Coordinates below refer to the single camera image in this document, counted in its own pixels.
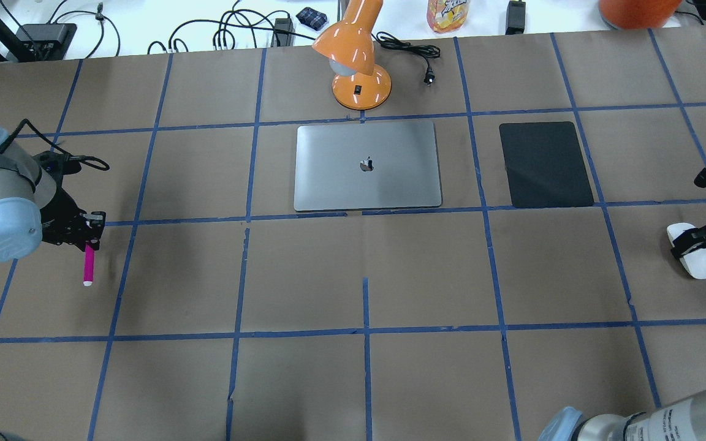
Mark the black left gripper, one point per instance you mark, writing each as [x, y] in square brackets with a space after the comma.
[60, 215]

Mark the white computer mouse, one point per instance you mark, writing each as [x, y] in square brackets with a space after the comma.
[693, 262]

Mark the pink highlighter pen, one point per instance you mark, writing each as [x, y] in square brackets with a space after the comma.
[89, 266]

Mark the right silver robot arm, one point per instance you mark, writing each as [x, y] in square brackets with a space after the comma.
[684, 419]

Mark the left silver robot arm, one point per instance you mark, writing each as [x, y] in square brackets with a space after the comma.
[34, 207]

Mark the black mousepad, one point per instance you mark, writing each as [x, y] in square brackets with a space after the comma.
[544, 165]

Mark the silver laptop notebook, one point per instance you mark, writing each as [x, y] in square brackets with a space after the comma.
[375, 165]

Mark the black power adapter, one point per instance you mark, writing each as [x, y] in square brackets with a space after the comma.
[515, 18]

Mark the orange desk lamp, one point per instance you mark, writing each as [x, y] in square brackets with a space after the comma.
[359, 83]

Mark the dark blue small pouch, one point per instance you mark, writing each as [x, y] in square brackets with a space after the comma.
[312, 18]

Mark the yellow drink bottle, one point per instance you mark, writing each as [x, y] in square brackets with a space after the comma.
[447, 16]

